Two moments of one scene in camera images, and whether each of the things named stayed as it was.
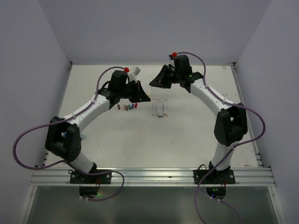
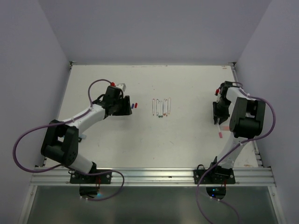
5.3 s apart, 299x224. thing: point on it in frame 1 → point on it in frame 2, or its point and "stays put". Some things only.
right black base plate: x=227 y=176 stays put
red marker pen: x=153 y=106 stays put
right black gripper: x=160 y=80 → x=217 y=114
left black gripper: x=140 y=95 → x=126 y=109
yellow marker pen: x=149 y=92 → x=169 y=105
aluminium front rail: x=257 y=177 stays put
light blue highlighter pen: x=83 y=136 stays put
